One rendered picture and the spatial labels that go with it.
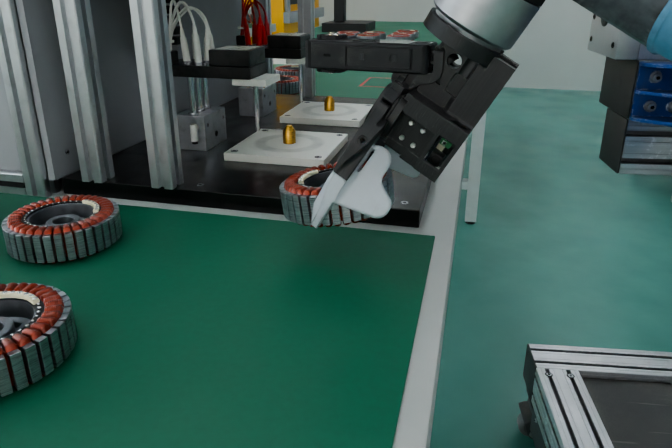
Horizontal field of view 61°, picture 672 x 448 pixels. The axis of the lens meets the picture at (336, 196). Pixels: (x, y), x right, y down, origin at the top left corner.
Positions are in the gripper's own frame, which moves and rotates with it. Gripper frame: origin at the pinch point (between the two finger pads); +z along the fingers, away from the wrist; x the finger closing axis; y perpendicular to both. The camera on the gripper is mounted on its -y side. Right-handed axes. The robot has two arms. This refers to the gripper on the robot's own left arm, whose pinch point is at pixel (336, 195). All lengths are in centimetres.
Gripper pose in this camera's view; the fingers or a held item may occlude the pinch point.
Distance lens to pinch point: 56.8
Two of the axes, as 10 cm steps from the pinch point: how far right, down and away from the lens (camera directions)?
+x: 3.7, -3.3, 8.7
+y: 8.0, 5.8, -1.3
